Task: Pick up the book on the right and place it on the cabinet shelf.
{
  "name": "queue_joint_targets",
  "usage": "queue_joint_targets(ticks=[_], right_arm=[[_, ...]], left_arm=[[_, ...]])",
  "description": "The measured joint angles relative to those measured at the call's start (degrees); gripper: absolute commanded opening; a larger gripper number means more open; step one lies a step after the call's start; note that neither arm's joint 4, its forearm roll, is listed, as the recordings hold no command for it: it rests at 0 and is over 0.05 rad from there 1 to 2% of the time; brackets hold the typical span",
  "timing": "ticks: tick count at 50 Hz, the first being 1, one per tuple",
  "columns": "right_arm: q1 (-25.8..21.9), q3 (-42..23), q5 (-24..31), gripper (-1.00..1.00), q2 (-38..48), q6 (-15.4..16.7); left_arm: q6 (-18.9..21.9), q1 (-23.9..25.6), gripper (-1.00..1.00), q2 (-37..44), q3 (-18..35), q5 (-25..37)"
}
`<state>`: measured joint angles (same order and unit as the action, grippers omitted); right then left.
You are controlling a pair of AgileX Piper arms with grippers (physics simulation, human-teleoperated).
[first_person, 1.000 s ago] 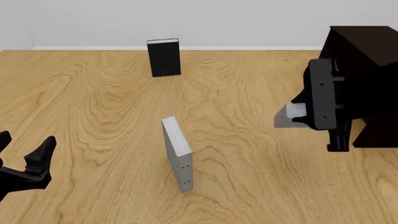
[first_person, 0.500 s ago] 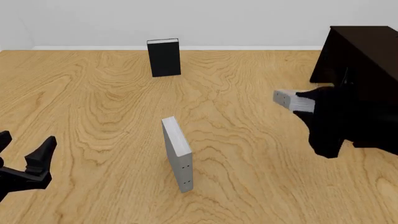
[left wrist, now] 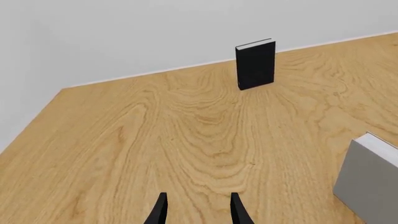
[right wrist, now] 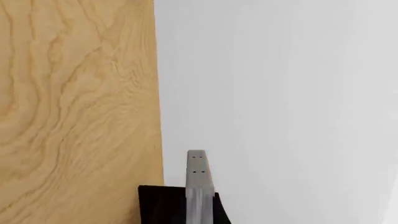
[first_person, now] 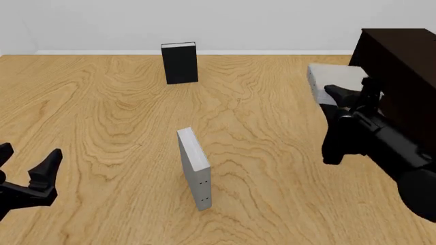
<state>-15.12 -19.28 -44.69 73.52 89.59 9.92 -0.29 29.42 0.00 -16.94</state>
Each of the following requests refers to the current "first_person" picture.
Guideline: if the black book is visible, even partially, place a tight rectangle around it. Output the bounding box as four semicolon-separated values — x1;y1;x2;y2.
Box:
160;41;200;86

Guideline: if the grey book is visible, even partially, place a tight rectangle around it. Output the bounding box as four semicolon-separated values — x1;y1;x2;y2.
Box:
176;127;213;212

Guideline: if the dark wooden cabinet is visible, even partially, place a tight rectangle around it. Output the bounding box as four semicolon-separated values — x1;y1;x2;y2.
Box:
348;27;436;154

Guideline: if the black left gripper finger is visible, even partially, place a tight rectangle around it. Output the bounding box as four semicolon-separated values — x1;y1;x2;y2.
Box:
27;148;64;191
0;142;15;167

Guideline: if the white book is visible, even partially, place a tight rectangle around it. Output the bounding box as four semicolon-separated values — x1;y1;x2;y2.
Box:
306;63;386;106

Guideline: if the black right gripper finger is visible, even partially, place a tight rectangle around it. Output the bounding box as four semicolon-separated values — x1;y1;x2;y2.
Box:
323;84;359;108
359;76;382;107

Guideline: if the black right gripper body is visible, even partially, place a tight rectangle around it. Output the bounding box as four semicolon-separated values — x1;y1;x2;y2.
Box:
335;100;388;125

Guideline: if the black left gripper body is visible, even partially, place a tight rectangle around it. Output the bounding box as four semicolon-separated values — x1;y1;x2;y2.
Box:
0;175;59;221

